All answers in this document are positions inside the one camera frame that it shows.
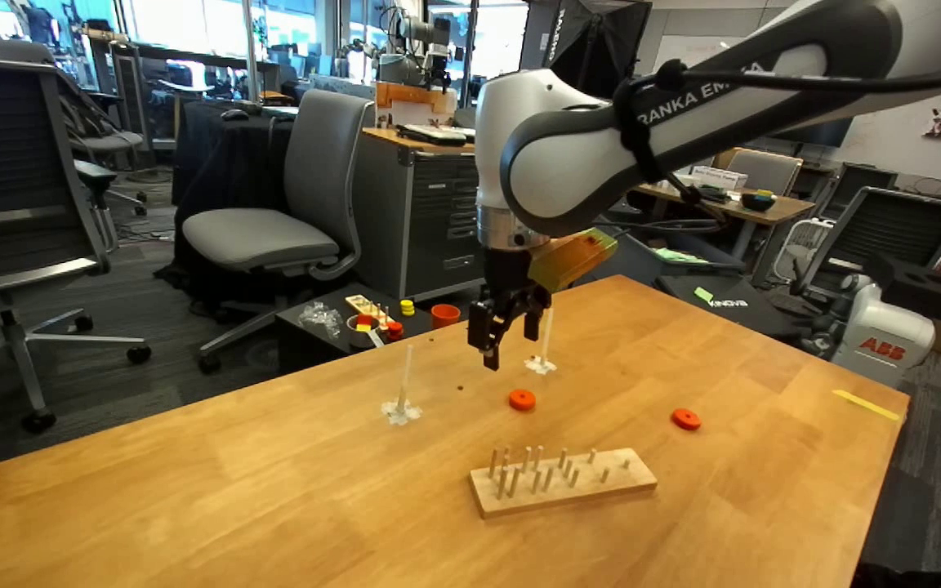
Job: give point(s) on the wooden peg board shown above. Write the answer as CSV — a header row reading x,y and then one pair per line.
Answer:
x,y
602,486

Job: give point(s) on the orange cardboard box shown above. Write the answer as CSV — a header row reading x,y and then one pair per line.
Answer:
x,y
416,98

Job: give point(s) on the yellow tape strip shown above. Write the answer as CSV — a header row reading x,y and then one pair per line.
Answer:
x,y
868,403

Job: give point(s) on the white ABB robot base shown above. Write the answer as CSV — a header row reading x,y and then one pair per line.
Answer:
x,y
879,348

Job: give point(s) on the light wooden strip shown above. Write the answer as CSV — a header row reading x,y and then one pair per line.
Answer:
x,y
370,307

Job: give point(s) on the dark swivel chair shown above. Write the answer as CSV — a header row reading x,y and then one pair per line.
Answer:
x,y
111,141

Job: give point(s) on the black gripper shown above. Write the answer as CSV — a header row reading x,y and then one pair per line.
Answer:
x,y
514,287

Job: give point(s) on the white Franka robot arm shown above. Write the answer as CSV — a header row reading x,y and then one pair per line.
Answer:
x,y
569,165

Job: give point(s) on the small yellow cube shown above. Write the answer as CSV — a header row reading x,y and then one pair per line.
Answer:
x,y
405,307

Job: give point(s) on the black mesh office chair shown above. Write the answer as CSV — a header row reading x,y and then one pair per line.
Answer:
x,y
3,165

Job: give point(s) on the low black side table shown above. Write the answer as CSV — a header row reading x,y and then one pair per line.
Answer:
x,y
318,344

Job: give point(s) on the white mesh chair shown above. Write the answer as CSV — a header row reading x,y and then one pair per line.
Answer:
x,y
801,248

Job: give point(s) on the orange disc without hole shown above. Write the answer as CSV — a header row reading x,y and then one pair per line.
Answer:
x,y
445,315

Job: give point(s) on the orange disc with hole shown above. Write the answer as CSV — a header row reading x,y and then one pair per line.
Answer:
x,y
686,418
520,400

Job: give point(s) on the wooden desk with clutter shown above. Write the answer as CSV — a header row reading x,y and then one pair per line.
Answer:
x,y
753,210

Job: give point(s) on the gray metal cabinet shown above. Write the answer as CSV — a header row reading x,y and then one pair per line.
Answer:
x,y
416,216

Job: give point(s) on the dark mesh back chair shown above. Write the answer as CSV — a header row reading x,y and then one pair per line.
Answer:
x,y
898,231

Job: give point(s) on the gray padded office chair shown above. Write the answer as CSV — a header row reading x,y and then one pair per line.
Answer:
x,y
325,165

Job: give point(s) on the yellow-green wrist camera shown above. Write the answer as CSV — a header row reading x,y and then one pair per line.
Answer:
x,y
569,264

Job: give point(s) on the small red orange pieces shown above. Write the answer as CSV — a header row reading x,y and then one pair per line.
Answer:
x,y
394,329

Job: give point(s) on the clear plastic bag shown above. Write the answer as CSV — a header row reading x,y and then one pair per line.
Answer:
x,y
322,317

